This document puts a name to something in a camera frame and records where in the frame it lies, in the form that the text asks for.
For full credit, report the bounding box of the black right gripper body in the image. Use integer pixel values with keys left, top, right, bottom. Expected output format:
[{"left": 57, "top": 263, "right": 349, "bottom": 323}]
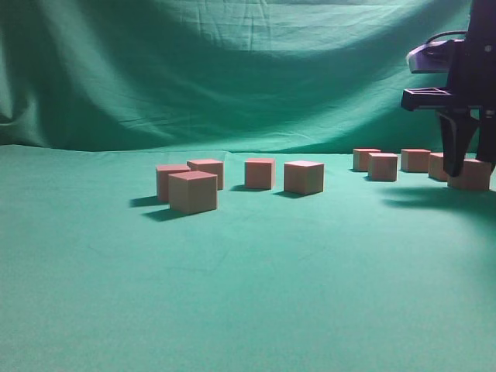
[{"left": 401, "top": 36, "right": 495, "bottom": 112}]

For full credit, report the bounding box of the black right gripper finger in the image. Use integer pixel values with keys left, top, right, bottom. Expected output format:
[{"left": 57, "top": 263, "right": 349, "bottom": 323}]
[
  {"left": 476, "top": 108, "right": 495, "bottom": 162},
  {"left": 436, "top": 110, "right": 479, "bottom": 177}
]

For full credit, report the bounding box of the pink cube column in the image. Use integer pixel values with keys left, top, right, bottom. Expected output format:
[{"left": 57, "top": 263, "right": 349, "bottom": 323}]
[
  {"left": 447, "top": 159, "right": 492, "bottom": 191},
  {"left": 168, "top": 170, "right": 218, "bottom": 215},
  {"left": 353, "top": 148, "right": 381, "bottom": 172},
  {"left": 284, "top": 160, "right": 325, "bottom": 195},
  {"left": 428, "top": 153, "right": 447, "bottom": 181},
  {"left": 187, "top": 159, "right": 224, "bottom": 190},
  {"left": 401, "top": 149, "right": 431, "bottom": 173},
  {"left": 156, "top": 164, "right": 191, "bottom": 202},
  {"left": 368, "top": 153, "right": 398, "bottom": 182}
]

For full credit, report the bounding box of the pink cube column edge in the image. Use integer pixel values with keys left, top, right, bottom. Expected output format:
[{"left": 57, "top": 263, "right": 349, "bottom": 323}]
[{"left": 244, "top": 158, "right": 275, "bottom": 190}]

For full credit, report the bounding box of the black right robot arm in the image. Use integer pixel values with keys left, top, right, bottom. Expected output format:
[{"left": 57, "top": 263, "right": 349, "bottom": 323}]
[{"left": 401, "top": 0, "right": 495, "bottom": 177}]

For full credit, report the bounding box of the green cloth backdrop and cover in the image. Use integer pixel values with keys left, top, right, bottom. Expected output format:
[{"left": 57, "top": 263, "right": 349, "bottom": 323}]
[{"left": 1, "top": 1, "right": 495, "bottom": 371}]

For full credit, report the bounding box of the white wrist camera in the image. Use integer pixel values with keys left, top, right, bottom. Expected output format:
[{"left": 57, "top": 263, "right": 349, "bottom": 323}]
[{"left": 406, "top": 39, "right": 463, "bottom": 74}]

